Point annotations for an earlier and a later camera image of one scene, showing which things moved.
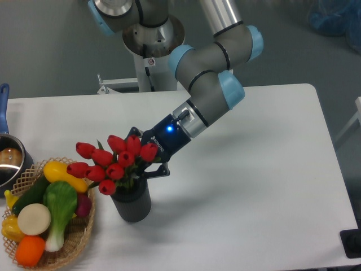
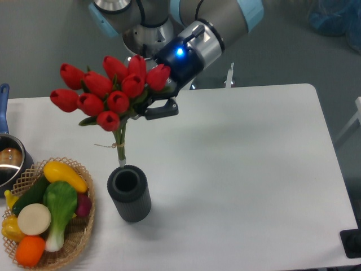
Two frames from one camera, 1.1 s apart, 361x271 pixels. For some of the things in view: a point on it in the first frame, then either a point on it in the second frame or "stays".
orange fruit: (30, 251) stays
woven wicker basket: (78, 228) stays
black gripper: (168, 138) -> (185, 64)
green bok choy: (61, 197) stays
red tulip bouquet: (115, 166) -> (109, 97)
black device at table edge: (351, 239) stays
